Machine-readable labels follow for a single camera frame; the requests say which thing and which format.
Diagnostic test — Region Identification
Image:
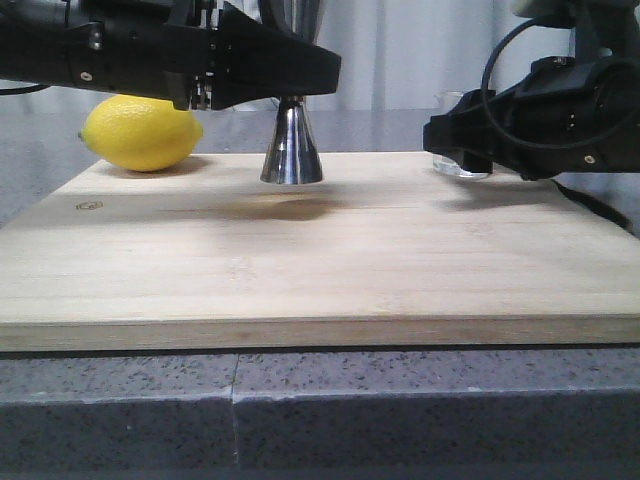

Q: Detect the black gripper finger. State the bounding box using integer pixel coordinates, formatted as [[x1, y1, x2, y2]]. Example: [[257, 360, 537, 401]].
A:
[[210, 2, 341, 110]]

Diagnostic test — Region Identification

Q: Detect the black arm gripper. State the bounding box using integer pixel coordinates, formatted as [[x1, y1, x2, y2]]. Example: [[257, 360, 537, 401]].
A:
[[422, 58, 639, 180], [1, 1, 218, 110]]

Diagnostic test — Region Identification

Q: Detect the clear glass measuring beaker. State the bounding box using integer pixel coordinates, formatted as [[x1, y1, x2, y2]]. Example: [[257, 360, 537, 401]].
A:
[[432, 91, 489, 180]]

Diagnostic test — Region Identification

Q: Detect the steel double jigger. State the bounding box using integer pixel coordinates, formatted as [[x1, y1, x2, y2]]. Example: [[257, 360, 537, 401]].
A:
[[258, 1, 324, 185]]

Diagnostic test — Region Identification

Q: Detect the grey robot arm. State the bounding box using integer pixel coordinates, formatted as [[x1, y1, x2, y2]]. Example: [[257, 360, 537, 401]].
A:
[[423, 1, 639, 180]]

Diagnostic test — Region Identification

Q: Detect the yellow lemon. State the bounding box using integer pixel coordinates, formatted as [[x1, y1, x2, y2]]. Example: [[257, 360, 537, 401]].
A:
[[79, 95, 204, 172]]

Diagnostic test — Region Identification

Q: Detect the grey curtain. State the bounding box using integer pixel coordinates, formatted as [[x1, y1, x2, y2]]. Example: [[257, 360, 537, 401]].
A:
[[308, 1, 522, 111]]

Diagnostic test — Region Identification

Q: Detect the wooden cutting board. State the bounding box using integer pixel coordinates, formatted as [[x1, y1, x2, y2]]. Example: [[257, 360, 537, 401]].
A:
[[1, 152, 639, 352]]

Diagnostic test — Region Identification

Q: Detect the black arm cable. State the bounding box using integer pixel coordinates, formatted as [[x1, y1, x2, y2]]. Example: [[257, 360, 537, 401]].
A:
[[0, 82, 51, 97], [481, 14, 640, 151]]

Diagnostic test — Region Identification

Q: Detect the black metal board handle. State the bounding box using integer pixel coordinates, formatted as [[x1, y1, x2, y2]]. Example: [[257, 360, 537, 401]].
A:
[[552, 180, 632, 233]]

